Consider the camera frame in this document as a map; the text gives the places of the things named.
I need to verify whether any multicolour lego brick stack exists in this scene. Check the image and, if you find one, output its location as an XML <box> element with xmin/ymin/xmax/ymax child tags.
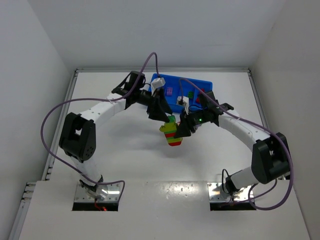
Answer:
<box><xmin>159</xmin><ymin>115</ymin><xmax>183</xmax><ymax>147</ymax></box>

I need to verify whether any green lego brick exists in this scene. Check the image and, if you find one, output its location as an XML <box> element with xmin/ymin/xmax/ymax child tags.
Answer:
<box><xmin>188</xmin><ymin>91</ymin><xmax>194</xmax><ymax>99</ymax></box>

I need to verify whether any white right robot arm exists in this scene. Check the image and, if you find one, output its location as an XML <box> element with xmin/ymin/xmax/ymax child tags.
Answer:
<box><xmin>175</xmin><ymin>91</ymin><xmax>290</xmax><ymax>195</ymax></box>

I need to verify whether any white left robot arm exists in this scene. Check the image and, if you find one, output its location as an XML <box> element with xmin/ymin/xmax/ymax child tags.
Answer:
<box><xmin>59</xmin><ymin>71</ymin><xmax>173</xmax><ymax>200</ymax></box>

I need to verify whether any blue compartment tray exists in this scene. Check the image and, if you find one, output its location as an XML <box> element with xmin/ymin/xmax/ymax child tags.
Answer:
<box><xmin>160</xmin><ymin>74</ymin><xmax>202</xmax><ymax>114</ymax></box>

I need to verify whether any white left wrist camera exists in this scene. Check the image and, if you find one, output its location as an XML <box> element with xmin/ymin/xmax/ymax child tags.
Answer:
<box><xmin>150</xmin><ymin>77</ymin><xmax>166</xmax><ymax>92</ymax></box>

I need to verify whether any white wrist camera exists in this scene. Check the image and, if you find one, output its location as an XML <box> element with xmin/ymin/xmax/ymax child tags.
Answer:
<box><xmin>150</xmin><ymin>77</ymin><xmax>166</xmax><ymax>92</ymax></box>
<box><xmin>176</xmin><ymin>96</ymin><xmax>189</xmax><ymax>109</ymax></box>

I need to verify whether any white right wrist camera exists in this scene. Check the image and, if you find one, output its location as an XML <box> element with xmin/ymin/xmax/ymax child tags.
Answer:
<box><xmin>176</xmin><ymin>96</ymin><xmax>189</xmax><ymax>109</ymax></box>

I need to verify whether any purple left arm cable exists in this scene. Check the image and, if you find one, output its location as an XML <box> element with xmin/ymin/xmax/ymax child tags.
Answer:
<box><xmin>40</xmin><ymin>51</ymin><xmax>158</xmax><ymax>195</ymax></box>

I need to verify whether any black cable at right base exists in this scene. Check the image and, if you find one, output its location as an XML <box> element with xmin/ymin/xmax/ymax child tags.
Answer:
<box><xmin>221</xmin><ymin>169</ymin><xmax>232</xmax><ymax>195</ymax></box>

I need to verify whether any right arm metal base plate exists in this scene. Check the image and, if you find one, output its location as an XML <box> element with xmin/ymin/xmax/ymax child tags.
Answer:
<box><xmin>207</xmin><ymin>181</ymin><xmax>255</xmax><ymax>204</ymax></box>

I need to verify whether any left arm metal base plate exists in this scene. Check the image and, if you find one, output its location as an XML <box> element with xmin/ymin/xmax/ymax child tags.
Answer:
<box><xmin>74</xmin><ymin>183</ymin><xmax>121</xmax><ymax>203</ymax></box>

